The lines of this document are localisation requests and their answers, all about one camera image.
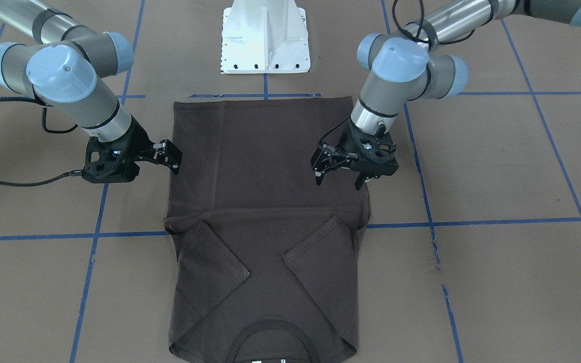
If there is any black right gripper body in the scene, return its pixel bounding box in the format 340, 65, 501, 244
82, 118, 154, 183

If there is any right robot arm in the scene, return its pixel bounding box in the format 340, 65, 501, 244
0, 1, 182, 184

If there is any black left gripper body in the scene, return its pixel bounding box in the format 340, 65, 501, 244
338, 118, 399, 177

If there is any dark brown t-shirt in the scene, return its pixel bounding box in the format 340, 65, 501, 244
164, 96, 370, 362

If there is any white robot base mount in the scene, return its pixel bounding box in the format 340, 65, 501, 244
220, 1, 311, 74

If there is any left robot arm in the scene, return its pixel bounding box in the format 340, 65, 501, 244
311, 1, 581, 189

